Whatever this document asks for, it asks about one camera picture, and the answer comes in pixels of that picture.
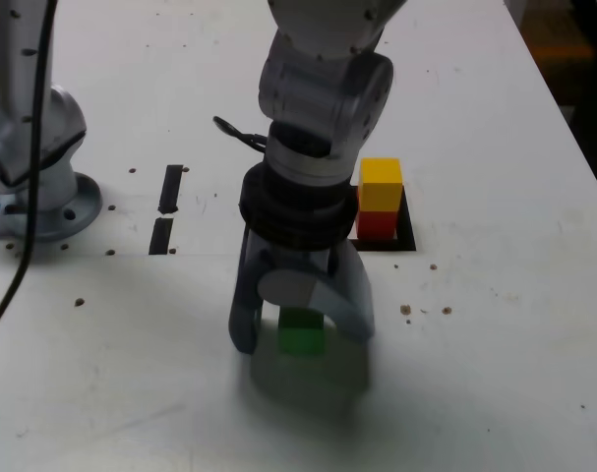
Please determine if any red cube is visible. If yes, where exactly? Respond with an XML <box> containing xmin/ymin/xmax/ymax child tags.
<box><xmin>354</xmin><ymin>190</ymin><xmax>398</xmax><ymax>241</ymax></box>

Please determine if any black tape strip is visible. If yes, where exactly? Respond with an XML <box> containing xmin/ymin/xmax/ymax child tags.
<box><xmin>148</xmin><ymin>164</ymin><xmax>185</xmax><ymax>256</ymax></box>

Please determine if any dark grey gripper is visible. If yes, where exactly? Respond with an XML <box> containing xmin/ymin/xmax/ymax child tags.
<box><xmin>228</xmin><ymin>229</ymin><xmax>377</xmax><ymax>356</ymax></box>

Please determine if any black tape square outline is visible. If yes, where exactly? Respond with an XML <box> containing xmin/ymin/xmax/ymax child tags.
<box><xmin>349</xmin><ymin>186</ymin><xmax>418</xmax><ymax>253</ymax></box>

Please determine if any green cube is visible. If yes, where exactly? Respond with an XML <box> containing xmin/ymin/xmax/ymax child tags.
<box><xmin>276</xmin><ymin>306</ymin><xmax>327</xmax><ymax>356</ymax></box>

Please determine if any yellow cube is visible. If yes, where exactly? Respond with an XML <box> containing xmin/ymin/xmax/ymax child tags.
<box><xmin>358</xmin><ymin>157</ymin><xmax>404</xmax><ymax>214</ymax></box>

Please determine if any thick black cable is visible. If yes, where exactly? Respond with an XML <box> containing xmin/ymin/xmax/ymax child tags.
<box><xmin>0</xmin><ymin>0</ymin><xmax>59</xmax><ymax>340</ymax></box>

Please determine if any dark box with orange band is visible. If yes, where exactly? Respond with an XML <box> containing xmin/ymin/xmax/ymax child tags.
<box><xmin>504</xmin><ymin>0</ymin><xmax>597</xmax><ymax>210</ymax></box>

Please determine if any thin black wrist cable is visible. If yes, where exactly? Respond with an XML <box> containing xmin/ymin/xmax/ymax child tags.
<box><xmin>212</xmin><ymin>115</ymin><xmax>270</xmax><ymax>153</ymax></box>

